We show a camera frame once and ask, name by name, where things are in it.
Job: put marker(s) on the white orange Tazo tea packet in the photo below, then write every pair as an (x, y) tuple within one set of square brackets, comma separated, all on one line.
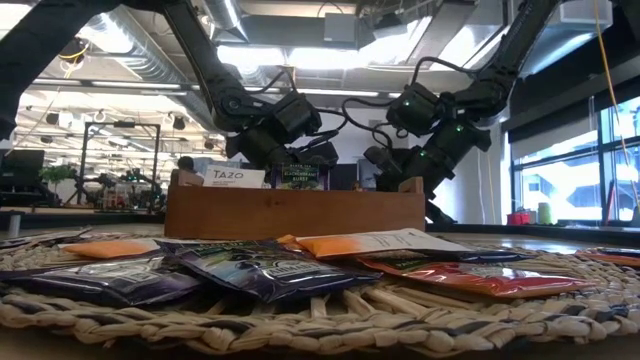
[(385, 242), (107, 248), (234, 177)]

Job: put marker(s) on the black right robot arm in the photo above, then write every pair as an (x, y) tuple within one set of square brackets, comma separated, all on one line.
[(500, 65)]

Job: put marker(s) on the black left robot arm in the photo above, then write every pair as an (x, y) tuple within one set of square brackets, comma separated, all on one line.
[(200, 55)]

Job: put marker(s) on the wooden tea organiser box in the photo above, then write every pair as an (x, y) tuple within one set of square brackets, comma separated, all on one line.
[(300, 212)]

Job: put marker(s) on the black computer monitor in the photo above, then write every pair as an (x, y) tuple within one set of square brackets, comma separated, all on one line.
[(20, 167), (345, 177)]

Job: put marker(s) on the black dome shaped object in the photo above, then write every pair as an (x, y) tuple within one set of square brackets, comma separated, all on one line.
[(443, 219)]

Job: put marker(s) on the person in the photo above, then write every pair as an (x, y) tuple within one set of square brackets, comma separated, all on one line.
[(186, 163)]

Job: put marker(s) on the small red container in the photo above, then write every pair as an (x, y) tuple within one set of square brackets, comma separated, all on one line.
[(518, 219)]

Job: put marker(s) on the small green container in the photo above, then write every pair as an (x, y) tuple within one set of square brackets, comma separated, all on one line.
[(545, 214)]

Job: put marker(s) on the black framed window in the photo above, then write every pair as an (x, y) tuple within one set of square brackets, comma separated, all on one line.
[(565, 185)]

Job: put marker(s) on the distant black robot arms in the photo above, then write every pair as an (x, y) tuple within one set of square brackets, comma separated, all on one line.
[(135, 177)]

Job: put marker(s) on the round woven straw placemat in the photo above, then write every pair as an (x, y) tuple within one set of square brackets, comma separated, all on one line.
[(350, 325)]

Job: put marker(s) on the long ceiling light strip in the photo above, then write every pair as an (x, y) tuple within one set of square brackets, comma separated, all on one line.
[(125, 85)]

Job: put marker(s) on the leafy green office plant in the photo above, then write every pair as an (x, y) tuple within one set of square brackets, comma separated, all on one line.
[(56, 173)]

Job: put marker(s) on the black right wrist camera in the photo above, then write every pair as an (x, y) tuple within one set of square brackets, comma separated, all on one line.
[(382, 159)]

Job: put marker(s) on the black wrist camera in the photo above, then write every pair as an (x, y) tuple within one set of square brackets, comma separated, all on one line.
[(382, 159), (322, 154)]

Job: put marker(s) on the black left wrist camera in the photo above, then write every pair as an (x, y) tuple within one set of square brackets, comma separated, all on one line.
[(322, 154)]

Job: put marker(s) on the black aluminium table frame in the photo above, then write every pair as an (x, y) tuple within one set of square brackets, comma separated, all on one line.
[(550, 234)]

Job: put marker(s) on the round silver ceiling duct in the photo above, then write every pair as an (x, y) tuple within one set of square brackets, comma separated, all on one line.
[(225, 17)]

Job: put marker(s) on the black camera rig frame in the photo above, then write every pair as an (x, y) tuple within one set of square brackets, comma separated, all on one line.
[(122, 124)]

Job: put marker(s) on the large spiral silver duct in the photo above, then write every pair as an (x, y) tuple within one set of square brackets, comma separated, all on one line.
[(150, 60)]

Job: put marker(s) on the rectangular silver ceiling duct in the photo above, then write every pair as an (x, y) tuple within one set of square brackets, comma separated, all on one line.
[(565, 40)]

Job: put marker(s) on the grey metal post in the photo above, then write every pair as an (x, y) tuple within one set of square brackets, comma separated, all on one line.
[(14, 227)]

